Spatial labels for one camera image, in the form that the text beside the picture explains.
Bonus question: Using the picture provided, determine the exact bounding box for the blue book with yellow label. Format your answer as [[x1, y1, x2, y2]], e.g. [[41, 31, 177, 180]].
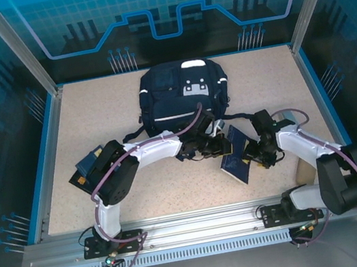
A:
[[213, 122, 258, 189]]

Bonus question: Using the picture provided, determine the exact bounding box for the tan board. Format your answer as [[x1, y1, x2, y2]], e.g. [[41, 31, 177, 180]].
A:
[[292, 156, 320, 187]]

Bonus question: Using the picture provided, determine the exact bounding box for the navy blue backpack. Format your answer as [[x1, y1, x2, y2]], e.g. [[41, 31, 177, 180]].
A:
[[110, 48, 261, 151]]

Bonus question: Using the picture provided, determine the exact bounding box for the small dark blue book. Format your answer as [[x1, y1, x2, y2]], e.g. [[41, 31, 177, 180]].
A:
[[72, 144, 109, 177]]

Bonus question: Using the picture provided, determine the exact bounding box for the right connector with green light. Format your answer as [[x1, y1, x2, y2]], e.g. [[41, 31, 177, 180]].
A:
[[296, 219, 322, 236]]

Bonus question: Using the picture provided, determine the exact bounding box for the connector with green light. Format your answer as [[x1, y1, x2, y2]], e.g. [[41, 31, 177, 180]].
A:
[[103, 250, 125, 267], [296, 219, 322, 236]]

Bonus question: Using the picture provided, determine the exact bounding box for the left connector with green light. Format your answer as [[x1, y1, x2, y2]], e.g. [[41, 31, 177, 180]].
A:
[[103, 250, 125, 267]]

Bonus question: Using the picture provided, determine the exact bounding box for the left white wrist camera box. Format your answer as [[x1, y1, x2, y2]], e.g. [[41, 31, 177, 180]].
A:
[[204, 118, 228, 139]]

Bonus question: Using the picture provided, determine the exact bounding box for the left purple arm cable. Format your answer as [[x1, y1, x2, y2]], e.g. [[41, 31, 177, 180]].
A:
[[76, 101, 230, 267]]

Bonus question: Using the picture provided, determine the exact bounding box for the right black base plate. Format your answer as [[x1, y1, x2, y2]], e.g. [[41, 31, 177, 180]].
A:
[[260, 196, 325, 229]]

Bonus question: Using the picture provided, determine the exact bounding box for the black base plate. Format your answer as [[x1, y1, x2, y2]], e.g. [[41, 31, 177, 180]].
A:
[[260, 196, 325, 229], [81, 227, 147, 261]]

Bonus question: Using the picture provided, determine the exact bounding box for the right aluminium side rail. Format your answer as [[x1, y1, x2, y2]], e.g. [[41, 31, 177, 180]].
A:
[[287, 34, 357, 195]]

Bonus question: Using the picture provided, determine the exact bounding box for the aluminium side rail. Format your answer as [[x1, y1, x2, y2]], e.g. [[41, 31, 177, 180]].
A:
[[287, 34, 357, 195], [7, 86, 90, 245]]

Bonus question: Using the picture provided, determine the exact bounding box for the aluminium mounting rail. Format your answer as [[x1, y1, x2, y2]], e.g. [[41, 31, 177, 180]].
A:
[[20, 180, 357, 267]]

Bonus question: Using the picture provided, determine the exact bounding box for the slotted grey cable duct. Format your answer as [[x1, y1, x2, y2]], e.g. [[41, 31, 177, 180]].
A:
[[70, 228, 294, 267]]

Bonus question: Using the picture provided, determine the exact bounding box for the left aluminium side rail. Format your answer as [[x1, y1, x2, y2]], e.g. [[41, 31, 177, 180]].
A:
[[7, 86, 90, 245]]

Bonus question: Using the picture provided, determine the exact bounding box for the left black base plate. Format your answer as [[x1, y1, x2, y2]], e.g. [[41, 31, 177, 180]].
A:
[[81, 227, 147, 261]]

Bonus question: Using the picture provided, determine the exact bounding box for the left aluminium frame post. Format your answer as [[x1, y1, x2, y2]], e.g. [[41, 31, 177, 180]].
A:
[[0, 0, 65, 106]]

